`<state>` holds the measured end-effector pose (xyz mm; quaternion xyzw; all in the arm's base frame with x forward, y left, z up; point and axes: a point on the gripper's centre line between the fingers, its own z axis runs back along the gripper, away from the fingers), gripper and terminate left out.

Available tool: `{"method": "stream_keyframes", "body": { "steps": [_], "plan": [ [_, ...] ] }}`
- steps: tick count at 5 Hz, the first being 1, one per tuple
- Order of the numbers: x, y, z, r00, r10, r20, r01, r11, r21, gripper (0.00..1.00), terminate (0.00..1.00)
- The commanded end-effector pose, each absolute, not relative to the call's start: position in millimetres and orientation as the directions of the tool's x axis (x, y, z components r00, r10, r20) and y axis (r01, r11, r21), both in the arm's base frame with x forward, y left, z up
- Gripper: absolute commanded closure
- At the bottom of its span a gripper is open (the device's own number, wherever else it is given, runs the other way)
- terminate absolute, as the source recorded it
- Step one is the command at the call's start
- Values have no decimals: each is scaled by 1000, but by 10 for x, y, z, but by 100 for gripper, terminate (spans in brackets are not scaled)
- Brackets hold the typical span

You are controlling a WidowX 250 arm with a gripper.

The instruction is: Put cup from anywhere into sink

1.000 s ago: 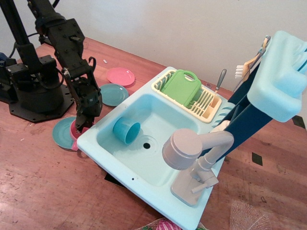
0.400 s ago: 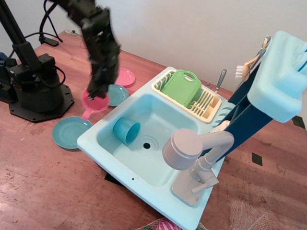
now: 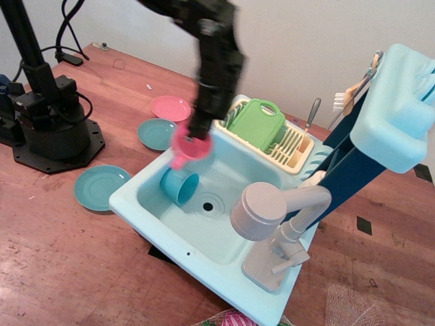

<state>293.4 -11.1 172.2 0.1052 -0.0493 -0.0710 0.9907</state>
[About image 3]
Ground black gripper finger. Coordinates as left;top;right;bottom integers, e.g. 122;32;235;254
195;122;212;140
186;119;198;138

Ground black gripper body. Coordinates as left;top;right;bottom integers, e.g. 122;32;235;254
192;79;238;128

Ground pink toy cup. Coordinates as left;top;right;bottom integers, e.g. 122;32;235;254
169;124;213;170

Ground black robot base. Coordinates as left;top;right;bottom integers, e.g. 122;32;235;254
1;75;105;174

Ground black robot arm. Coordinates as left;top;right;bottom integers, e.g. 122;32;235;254
1;1;244;140

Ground teal toy cup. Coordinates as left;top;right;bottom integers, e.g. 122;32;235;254
160;168;199;206

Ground light blue toy sink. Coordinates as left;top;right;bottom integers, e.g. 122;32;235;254
109;124;331;325

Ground teal saucer near sink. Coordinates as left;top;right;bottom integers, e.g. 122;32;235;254
74;165;131;212

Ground pink plate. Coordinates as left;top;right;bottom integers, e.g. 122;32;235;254
151;96;192;122

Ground teal plate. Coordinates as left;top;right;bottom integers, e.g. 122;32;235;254
137;118;177;151

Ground green cutting board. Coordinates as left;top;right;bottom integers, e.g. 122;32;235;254
228;98;285;151

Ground cream dish rack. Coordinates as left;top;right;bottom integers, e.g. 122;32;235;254
214;95;315;175

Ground grey toy faucet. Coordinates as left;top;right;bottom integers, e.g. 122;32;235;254
230;182;332;293

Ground white bristle brush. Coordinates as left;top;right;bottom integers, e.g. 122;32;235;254
332;92;346;112

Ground dark blue shelf posts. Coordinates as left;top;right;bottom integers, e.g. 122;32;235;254
315;93;386;222

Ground pink white mesh ball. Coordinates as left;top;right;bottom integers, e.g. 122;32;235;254
220;312;256;326

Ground white mesh net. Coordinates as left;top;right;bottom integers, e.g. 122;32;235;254
325;283;385;325

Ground grey handled utensil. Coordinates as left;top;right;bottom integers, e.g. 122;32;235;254
304;98;321;132

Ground black cable clamp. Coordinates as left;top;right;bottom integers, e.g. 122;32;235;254
55;52;84;67

